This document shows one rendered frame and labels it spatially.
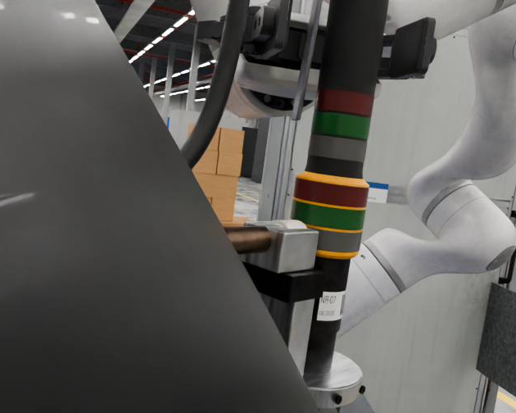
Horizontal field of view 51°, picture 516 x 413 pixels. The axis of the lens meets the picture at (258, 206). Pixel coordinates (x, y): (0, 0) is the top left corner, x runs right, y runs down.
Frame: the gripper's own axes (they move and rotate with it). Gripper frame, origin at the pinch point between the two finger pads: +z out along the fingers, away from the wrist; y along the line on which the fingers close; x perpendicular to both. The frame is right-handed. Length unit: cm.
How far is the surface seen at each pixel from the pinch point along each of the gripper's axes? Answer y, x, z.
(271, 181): -38, -21, -178
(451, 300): -125, -63, -179
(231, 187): -124, -79, -820
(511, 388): -143, -90, -155
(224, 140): -103, -8, -813
